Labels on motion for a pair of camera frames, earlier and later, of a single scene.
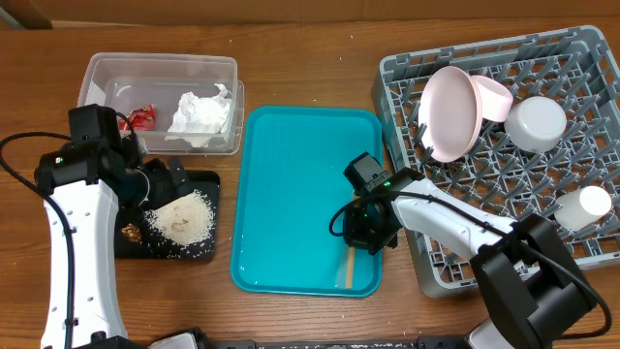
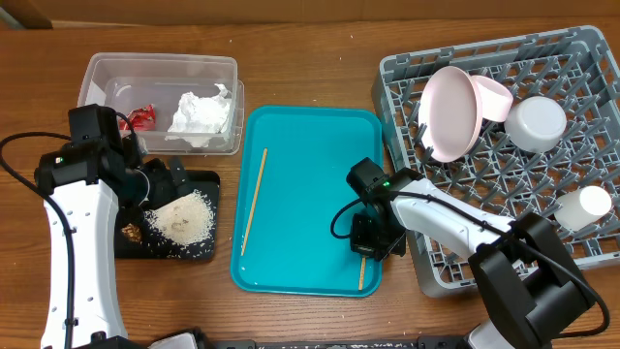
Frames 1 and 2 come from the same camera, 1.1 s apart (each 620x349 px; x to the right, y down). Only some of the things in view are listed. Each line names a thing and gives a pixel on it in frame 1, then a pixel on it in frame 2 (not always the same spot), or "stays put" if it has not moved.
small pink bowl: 495,99 stays put
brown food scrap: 132,233 stays put
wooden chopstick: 350,268 to 362,269
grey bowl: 536,124 stays put
